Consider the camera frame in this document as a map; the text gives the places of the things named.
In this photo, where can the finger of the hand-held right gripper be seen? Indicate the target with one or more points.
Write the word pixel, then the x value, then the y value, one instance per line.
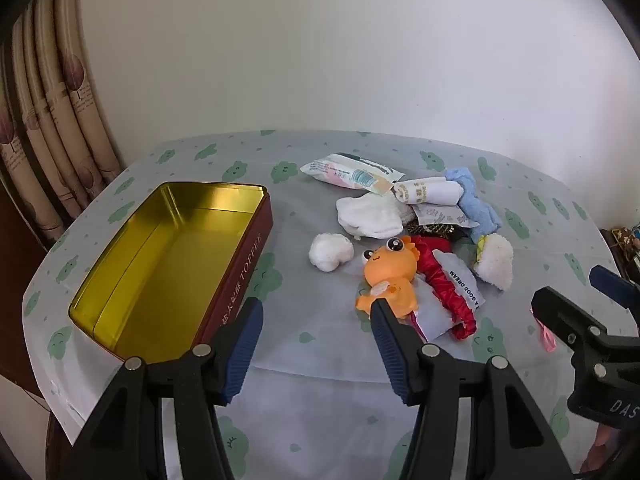
pixel 565 310
pixel 615 285

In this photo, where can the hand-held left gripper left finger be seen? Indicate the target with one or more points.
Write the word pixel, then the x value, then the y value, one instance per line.
pixel 242 355

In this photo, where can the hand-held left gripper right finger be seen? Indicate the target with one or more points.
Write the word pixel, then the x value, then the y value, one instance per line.
pixel 395 360

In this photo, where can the white fabric pouch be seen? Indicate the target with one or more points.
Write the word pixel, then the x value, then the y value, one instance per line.
pixel 432 317

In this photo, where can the white fluffy sock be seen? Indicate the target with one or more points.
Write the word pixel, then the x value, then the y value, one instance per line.
pixel 495 265

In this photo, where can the orange dinosaur toy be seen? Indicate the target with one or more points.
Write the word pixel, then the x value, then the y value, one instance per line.
pixel 390 270

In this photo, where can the red satin scrunchie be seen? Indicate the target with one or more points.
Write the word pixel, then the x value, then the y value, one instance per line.
pixel 442 280

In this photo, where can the gold and red tin box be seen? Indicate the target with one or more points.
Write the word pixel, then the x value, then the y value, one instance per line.
pixel 165 270

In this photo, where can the white cotton ball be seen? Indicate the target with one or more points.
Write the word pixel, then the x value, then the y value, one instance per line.
pixel 327 252

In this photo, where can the blue fluffy towel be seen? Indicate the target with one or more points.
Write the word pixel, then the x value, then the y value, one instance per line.
pixel 475 210

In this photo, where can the white waffle cloth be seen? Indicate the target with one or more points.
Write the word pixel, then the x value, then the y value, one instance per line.
pixel 370 215

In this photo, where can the floral print packet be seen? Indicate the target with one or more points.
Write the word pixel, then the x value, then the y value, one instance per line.
pixel 440 215

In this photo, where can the wet wipes packet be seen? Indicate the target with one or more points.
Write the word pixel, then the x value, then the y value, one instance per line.
pixel 345 172

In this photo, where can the pink ribbon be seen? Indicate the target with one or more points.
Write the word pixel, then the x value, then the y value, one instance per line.
pixel 547 337

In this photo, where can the dark side table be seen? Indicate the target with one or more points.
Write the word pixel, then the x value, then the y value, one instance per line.
pixel 625 247

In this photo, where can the cloud print tablecloth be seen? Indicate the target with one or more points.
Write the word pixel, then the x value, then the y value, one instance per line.
pixel 320 360

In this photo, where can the dark wooden cabinet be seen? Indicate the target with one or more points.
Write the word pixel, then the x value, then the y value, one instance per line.
pixel 20 285

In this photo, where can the beige printed curtain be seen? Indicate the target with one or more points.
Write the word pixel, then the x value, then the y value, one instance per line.
pixel 55 110

